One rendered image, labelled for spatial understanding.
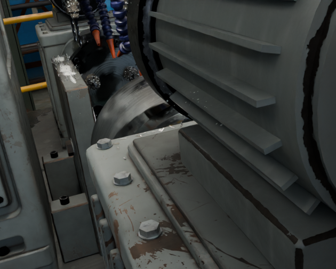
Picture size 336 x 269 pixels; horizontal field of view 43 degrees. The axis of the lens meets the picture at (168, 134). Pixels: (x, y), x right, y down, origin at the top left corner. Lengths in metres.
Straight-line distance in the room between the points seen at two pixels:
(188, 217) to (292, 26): 0.16
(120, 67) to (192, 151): 0.81
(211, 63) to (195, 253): 0.12
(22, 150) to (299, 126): 0.60
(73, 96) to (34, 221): 0.23
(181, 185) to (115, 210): 0.06
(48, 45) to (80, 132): 0.58
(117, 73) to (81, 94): 0.39
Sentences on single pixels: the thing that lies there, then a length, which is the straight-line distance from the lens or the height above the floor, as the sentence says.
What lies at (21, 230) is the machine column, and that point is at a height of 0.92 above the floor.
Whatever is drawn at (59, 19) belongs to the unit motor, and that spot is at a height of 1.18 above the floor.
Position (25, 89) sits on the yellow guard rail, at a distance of 3.24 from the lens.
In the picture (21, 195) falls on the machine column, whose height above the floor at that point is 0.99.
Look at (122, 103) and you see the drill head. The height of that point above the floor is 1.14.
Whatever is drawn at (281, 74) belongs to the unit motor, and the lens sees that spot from 0.18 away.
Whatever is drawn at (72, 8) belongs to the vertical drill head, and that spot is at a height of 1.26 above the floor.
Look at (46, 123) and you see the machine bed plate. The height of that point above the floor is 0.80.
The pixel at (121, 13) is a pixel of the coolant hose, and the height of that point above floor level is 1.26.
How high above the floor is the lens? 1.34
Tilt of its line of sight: 23 degrees down
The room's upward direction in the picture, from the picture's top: 7 degrees counter-clockwise
